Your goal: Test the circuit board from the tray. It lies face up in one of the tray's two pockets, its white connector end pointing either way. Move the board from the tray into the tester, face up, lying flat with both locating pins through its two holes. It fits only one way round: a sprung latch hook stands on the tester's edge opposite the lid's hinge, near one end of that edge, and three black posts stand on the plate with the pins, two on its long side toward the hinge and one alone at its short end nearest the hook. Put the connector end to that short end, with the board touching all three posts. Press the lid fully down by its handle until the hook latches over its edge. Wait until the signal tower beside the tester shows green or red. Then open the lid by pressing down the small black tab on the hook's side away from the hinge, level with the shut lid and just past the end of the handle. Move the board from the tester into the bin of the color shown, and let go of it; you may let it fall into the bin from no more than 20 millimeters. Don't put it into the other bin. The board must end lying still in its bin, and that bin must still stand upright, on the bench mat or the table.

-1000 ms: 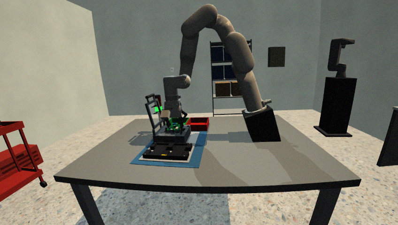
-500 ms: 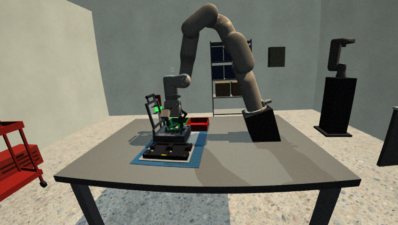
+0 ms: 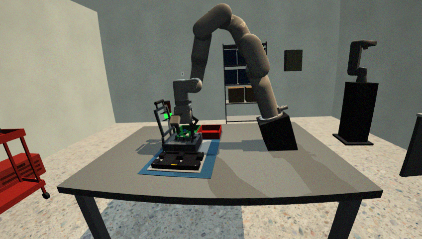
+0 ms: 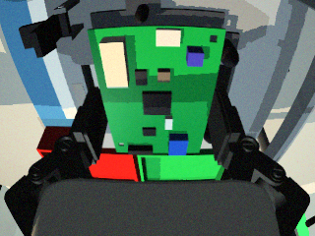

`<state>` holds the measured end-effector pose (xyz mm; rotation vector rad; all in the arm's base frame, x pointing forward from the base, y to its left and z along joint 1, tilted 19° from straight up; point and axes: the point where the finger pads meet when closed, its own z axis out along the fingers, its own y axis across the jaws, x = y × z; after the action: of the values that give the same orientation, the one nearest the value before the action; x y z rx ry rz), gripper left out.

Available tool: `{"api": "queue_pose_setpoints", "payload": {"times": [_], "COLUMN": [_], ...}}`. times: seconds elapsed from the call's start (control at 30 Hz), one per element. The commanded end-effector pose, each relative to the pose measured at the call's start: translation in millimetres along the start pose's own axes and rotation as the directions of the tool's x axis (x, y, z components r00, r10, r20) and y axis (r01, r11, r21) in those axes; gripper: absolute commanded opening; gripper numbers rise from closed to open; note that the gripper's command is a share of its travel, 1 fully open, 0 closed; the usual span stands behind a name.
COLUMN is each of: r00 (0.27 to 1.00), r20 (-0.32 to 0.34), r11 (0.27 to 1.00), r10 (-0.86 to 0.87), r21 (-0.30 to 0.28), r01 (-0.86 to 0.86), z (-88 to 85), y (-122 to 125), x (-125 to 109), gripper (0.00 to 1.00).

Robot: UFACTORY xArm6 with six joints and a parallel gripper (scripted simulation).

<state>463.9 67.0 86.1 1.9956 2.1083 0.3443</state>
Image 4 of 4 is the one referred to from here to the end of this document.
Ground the red bin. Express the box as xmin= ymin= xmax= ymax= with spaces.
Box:
xmin=36 ymin=126 xmax=142 ymax=181

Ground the green bin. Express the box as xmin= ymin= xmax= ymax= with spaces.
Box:
xmin=137 ymin=148 xmax=224 ymax=182

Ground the green circuit board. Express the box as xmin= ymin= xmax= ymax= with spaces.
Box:
xmin=88 ymin=26 xmax=226 ymax=155

